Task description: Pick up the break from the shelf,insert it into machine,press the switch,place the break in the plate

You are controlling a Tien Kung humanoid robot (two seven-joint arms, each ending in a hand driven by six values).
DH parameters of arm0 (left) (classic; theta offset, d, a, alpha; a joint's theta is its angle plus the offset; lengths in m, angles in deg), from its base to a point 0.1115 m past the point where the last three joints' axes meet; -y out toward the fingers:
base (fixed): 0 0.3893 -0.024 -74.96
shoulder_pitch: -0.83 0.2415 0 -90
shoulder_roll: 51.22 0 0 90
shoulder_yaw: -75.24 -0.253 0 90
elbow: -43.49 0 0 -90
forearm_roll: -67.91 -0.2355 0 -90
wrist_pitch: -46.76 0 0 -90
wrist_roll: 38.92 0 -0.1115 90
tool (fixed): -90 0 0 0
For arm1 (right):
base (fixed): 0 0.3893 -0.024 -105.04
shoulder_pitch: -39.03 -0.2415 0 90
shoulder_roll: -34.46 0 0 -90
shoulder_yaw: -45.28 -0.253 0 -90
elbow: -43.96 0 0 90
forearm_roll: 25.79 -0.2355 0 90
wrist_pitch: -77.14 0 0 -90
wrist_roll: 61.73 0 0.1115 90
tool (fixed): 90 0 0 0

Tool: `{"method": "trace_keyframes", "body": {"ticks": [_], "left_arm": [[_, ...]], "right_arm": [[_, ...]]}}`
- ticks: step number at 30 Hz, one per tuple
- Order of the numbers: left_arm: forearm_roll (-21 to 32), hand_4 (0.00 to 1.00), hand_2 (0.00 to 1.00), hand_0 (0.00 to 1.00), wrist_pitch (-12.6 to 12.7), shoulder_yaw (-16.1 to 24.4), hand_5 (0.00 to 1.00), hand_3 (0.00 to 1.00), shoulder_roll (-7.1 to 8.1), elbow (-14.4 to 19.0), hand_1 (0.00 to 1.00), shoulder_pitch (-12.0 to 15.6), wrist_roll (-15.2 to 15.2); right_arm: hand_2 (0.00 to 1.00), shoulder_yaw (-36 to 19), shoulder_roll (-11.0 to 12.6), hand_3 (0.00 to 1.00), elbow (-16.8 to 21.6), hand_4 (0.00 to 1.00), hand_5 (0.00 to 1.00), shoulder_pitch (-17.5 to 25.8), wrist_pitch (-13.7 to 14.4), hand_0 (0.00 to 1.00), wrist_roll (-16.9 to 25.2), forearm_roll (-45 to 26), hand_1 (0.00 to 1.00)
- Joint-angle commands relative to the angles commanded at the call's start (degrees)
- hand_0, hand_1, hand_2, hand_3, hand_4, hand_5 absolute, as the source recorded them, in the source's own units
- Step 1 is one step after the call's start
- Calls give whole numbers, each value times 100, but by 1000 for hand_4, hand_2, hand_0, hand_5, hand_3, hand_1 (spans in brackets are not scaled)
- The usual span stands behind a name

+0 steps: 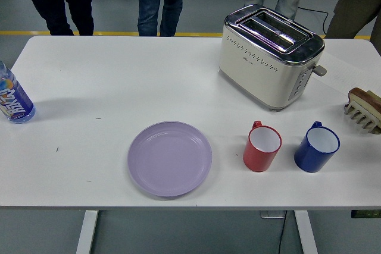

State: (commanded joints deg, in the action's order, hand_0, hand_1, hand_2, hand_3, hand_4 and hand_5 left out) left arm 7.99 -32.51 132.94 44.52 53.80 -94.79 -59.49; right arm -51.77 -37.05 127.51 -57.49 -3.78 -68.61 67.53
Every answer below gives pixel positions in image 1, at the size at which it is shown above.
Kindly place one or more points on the grey toaster lever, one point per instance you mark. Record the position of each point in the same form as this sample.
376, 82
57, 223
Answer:
321, 70

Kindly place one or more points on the bread slice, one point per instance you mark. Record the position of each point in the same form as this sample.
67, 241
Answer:
364, 94

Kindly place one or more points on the purple round plate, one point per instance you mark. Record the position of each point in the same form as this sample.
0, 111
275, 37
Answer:
169, 159

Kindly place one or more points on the cream and chrome toaster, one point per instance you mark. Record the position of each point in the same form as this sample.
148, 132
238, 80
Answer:
262, 78

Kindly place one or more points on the red enamel mug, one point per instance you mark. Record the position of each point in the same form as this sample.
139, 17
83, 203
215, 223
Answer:
256, 159

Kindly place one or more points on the blue enamel mug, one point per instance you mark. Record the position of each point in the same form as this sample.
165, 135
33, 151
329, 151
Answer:
308, 159

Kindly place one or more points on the white table leg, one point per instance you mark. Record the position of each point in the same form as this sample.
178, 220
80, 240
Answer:
87, 233
306, 233

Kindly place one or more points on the metal toast rack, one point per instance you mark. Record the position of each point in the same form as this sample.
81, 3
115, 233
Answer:
361, 118

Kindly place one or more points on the blue label water bottle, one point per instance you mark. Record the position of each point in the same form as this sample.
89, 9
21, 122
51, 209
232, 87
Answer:
15, 99

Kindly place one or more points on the black table control panel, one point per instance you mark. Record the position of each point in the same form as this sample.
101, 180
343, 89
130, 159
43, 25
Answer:
366, 214

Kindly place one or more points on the grey table bracket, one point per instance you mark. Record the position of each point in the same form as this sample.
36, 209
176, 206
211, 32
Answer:
271, 214

